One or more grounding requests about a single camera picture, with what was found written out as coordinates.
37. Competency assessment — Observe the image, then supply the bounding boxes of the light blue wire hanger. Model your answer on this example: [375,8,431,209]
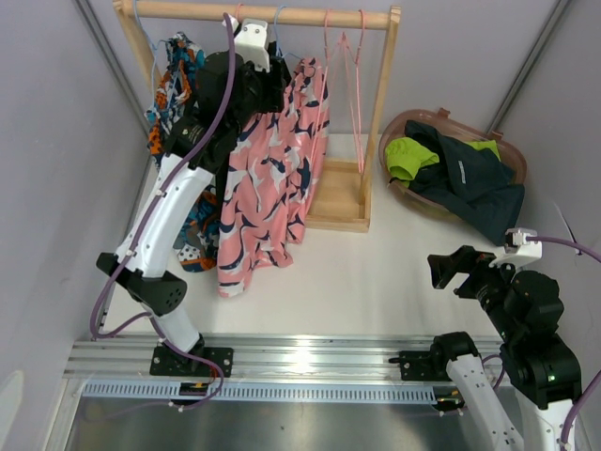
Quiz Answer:
[272,5,302,61]

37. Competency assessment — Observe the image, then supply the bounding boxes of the grey slotted cable duct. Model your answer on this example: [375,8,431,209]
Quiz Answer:
[82,380,437,405]

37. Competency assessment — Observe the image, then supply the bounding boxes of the pink wire hanger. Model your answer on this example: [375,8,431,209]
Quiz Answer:
[305,8,334,172]
[340,9,366,175]
[235,3,244,23]

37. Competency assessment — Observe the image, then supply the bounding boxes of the wooden clothes rack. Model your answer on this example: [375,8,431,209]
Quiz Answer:
[113,1,401,233]

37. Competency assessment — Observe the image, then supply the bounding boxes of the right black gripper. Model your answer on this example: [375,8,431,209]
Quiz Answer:
[426,243,525,339]

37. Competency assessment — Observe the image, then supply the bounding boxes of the black shorts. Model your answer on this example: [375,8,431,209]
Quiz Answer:
[215,140,237,220]

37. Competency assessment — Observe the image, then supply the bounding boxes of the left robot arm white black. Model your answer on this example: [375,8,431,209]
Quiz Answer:
[96,44,290,376]

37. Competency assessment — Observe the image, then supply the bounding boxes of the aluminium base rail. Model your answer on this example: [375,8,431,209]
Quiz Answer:
[63,334,433,383]

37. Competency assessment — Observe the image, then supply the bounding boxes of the lime green shorts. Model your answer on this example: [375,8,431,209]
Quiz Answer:
[384,137,501,186]

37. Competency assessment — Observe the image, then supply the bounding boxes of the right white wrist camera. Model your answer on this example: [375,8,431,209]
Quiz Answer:
[488,227,543,270]

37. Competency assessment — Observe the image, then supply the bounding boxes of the black mounting plate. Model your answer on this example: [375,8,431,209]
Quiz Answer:
[149,345,234,378]
[388,350,448,381]

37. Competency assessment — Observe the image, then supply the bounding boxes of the brown translucent plastic basket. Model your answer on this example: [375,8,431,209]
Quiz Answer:
[378,108,528,222]

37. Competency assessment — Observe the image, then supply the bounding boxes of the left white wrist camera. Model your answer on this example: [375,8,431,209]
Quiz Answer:
[234,19,270,73]

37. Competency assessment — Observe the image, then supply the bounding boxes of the far left blue hanger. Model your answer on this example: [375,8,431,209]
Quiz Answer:
[132,0,158,93]

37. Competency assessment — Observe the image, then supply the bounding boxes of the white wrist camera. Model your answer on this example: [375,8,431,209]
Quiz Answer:
[488,227,543,270]
[234,19,270,73]

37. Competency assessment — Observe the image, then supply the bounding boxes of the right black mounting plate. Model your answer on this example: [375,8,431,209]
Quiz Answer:
[388,350,448,381]

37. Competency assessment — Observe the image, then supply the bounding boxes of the pink shark print shorts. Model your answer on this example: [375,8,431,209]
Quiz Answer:
[217,58,330,298]

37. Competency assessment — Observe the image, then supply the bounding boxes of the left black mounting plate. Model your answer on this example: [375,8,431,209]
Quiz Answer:
[149,345,234,378]

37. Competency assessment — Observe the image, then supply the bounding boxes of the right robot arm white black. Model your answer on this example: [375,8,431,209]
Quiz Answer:
[427,241,583,450]

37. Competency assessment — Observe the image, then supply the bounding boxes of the colourful patterned shorts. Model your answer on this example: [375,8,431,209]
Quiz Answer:
[146,32,219,272]

